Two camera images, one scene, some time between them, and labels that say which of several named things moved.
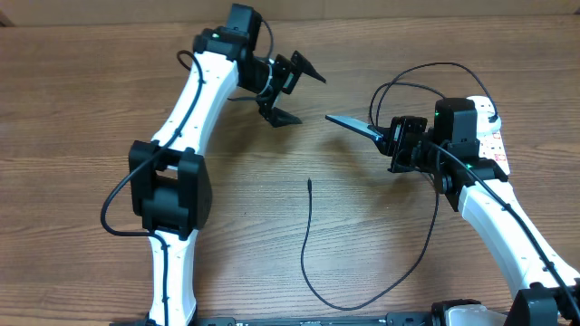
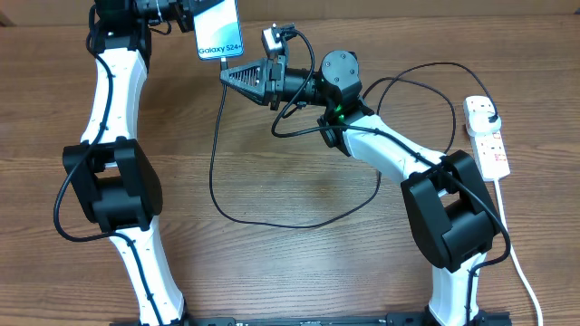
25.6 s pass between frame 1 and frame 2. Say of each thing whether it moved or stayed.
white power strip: stayed
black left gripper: moved
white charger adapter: stayed
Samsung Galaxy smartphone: moved
